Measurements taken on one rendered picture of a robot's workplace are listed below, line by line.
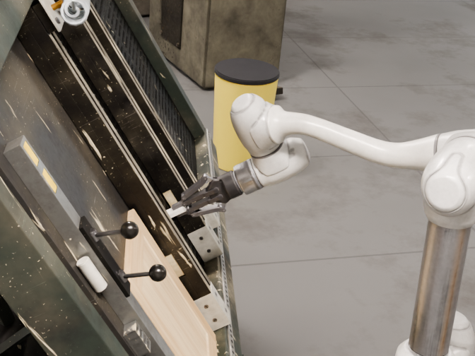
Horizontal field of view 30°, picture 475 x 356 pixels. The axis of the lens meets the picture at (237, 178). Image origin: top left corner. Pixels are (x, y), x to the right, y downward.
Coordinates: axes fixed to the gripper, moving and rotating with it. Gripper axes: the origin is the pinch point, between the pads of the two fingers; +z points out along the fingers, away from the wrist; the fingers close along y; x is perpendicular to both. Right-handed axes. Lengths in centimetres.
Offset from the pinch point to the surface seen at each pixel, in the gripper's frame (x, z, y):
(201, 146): -119, 7, -38
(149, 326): 56, 4, 5
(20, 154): 58, 5, 55
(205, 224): -30.6, 1.6, -24.8
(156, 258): 15.9, 6.8, -2.6
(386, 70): -477, -95, -206
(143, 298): 42.5, 6.3, 3.9
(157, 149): -30.5, 2.0, 6.5
